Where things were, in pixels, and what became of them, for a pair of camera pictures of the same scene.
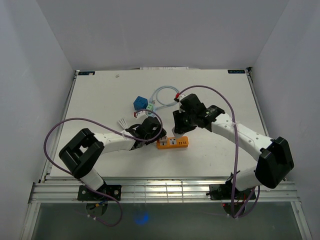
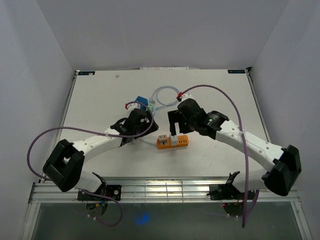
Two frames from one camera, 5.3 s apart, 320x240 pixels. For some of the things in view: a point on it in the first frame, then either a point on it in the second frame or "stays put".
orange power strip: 174,142 stays put
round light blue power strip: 157,105 stays put
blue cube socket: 140,103 stays put
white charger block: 178,135 -> 174,140
